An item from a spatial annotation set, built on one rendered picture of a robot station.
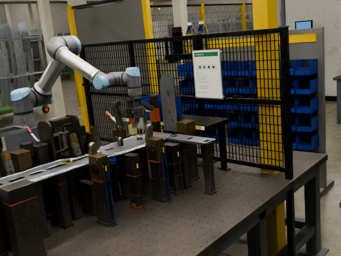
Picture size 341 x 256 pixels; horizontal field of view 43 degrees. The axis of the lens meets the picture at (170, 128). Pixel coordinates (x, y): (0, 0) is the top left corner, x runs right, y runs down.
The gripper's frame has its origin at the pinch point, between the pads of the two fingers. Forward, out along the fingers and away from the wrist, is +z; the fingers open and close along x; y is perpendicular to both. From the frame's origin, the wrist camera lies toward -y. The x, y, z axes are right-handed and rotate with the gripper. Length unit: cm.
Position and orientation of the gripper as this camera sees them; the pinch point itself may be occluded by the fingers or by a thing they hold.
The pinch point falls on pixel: (142, 130)
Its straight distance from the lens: 241.1
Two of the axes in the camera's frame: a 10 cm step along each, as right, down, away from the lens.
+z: 1.0, 9.7, 2.2
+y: -6.9, 2.2, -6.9
